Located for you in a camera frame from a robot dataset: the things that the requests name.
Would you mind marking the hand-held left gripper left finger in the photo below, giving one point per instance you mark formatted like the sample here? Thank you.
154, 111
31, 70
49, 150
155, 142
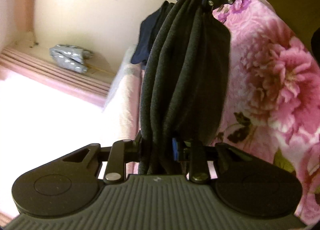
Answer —
117, 155

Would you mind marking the silver plastic bag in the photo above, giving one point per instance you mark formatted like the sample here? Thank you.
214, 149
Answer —
67, 57

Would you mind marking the pink floral blanket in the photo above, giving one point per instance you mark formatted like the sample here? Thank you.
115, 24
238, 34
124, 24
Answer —
270, 75

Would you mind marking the dark grey fleece garment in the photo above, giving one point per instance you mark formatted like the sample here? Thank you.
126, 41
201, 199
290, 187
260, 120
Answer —
185, 70

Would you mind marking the pink curtain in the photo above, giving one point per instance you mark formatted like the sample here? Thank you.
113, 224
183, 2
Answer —
50, 70

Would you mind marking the navy blue garment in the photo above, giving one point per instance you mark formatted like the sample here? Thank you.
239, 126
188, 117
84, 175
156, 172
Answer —
146, 40

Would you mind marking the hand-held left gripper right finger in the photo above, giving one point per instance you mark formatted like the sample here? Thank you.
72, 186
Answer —
175, 150

